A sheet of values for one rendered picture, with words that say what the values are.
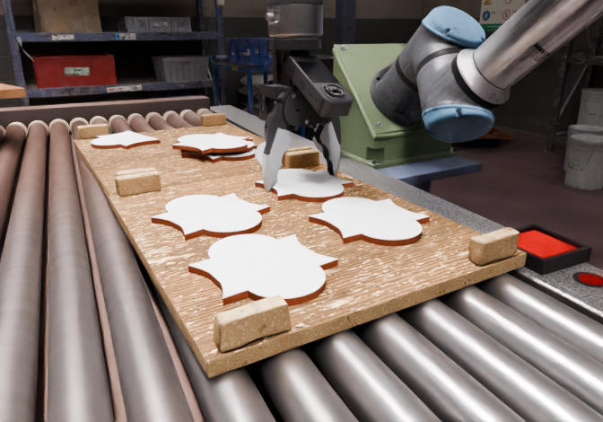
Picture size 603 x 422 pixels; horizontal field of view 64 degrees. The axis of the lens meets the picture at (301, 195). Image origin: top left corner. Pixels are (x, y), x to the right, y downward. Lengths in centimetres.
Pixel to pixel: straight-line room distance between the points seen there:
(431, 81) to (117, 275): 63
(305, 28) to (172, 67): 435
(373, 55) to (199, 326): 90
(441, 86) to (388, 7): 611
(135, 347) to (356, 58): 88
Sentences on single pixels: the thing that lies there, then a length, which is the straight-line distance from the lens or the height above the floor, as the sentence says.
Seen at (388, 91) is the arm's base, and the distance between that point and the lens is 106.
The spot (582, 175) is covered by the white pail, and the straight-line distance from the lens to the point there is 418.
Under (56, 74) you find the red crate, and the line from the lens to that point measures 482.
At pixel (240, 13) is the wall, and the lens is 589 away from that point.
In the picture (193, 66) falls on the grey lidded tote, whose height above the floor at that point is 78.
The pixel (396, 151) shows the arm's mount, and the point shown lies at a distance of 108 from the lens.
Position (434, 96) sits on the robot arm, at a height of 104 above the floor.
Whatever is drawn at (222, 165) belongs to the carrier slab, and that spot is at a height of 94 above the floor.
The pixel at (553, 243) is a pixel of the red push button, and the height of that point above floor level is 93.
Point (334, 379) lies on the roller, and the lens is 40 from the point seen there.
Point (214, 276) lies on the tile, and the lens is 46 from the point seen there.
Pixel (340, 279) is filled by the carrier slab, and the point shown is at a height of 94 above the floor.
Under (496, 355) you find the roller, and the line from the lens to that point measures 42.
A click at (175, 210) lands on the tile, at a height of 94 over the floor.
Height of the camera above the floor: 116
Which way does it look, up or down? 19 degrees down
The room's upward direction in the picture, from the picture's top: straight up
